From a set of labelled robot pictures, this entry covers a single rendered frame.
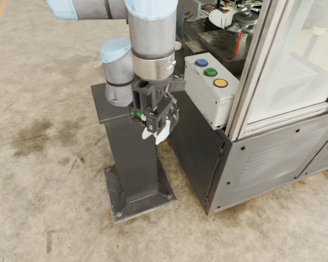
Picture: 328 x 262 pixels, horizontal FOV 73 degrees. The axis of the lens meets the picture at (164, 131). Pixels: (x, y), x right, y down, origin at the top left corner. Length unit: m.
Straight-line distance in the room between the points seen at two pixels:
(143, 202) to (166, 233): 0.23
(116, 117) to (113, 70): 0.17
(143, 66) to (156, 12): 0.09
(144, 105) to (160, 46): 0.12
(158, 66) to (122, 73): 0.48
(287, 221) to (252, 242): 0.27
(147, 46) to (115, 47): 0.48
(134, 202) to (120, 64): 0.92
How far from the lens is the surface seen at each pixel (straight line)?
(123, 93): 0.89
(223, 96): 0.74
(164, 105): 0.44
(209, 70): 0.83
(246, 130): 0.81
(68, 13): 0.48
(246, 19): 1.16
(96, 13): 0.47
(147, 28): 0.35
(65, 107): 2.24
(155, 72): 0.39
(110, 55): 0.82
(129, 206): 1.47
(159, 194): 1.49
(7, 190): 1.84
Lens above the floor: 1.34
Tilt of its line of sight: 47 degrees down
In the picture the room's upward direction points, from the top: straight up
